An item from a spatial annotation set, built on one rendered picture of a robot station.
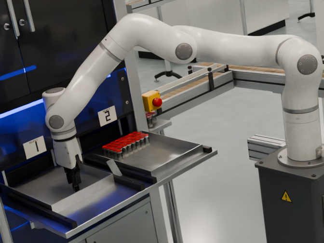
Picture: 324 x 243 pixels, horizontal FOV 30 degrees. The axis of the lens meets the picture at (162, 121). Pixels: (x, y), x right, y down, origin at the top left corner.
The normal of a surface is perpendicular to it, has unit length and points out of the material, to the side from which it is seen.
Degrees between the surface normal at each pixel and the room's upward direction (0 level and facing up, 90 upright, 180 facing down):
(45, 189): 0
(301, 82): 129
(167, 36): 53
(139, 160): 0
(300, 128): 90
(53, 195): 0
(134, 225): 90
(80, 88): 63
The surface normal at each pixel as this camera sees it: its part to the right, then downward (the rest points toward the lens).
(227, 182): -0.16, -0.93
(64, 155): -0.72, 0.33
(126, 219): 0.68, 0.14
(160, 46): -0.57, 0.09
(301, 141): -0.26, 0.36
